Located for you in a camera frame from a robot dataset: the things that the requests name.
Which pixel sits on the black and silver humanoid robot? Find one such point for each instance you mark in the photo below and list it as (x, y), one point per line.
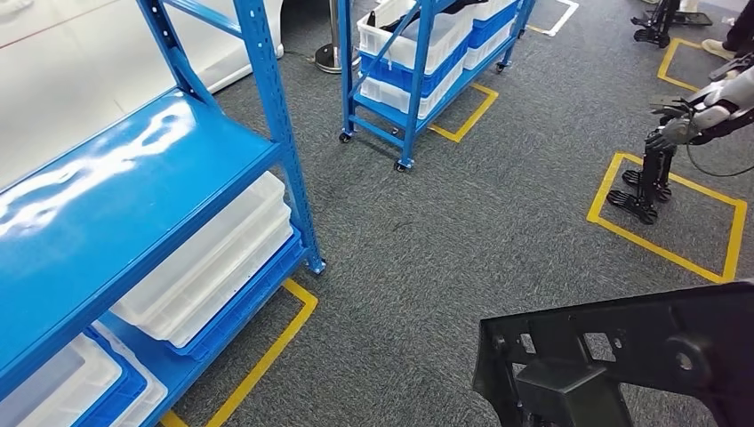
(654, 171)

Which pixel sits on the person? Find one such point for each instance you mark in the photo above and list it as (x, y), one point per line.
(739, 29)

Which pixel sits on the blue wheeled shelf rack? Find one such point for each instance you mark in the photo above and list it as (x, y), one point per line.
(415, 88)

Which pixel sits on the chrome stanchion post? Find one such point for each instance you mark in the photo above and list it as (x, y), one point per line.
(331, 56)

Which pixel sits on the white car with red stripe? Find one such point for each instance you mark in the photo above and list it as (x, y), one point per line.
(59, 59)

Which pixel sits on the blue plastic bin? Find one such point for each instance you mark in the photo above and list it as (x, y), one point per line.
(492, 32)
(235, 307)
(400, 73)
(126, 392)

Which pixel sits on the blue metal shelf rack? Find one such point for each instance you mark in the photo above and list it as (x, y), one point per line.
(118, 194)

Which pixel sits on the black humanoid robot legs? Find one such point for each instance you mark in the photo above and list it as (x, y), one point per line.
(660, 23)

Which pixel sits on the black plastic plate frame part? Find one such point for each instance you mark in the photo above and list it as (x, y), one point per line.
(648, 330)

